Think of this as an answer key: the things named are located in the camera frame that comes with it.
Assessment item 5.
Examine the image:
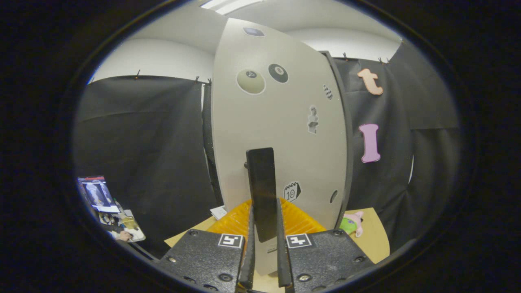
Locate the black backdrop cloth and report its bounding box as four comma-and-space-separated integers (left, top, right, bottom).
73, 41, 460, 261

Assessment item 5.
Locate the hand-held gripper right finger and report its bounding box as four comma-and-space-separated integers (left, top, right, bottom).
276, 198, 375, 291

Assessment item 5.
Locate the pink green plush toy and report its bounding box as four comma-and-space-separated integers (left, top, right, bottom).
340, 211, 365, 237

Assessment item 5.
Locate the long ceiling light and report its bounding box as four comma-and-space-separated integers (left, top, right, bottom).
200, 0, 265, 15

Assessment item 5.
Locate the black door handle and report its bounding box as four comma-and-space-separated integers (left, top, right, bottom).
244, 147, 278, 243

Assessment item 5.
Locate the cluttered side desk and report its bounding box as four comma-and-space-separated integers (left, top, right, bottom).
98, 210, 146, 243

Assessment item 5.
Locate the beige shoe cabinet door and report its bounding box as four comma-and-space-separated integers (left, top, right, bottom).
211, 18, 348, 277

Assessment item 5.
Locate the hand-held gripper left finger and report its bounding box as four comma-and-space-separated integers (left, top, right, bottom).
157, 199, 256, 291

